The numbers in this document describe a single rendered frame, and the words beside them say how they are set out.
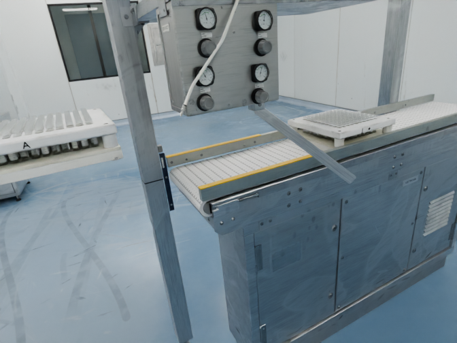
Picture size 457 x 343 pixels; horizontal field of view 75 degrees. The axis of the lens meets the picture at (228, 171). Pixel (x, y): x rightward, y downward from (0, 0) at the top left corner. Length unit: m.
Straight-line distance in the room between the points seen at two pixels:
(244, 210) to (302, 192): 0.19
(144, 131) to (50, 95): 5.10
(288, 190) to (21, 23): 5.52
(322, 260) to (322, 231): 0.12
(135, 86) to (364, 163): 0.72
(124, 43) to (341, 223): 0.88
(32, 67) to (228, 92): 5.45
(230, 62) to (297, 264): 0.71
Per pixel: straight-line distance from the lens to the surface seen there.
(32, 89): 5.99
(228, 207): 0.74
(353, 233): 1.21
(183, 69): 0.58
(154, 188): 0.96
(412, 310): 1.69
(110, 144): 0.63
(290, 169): 0.80
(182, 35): 0.59
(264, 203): 0.80
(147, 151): 0.92
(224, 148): 0.99
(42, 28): 5.95
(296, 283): 1.12
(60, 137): 0.62
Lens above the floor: 1.16
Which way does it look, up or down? 23 degrees down
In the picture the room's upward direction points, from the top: 5 degrees counter-clockwise
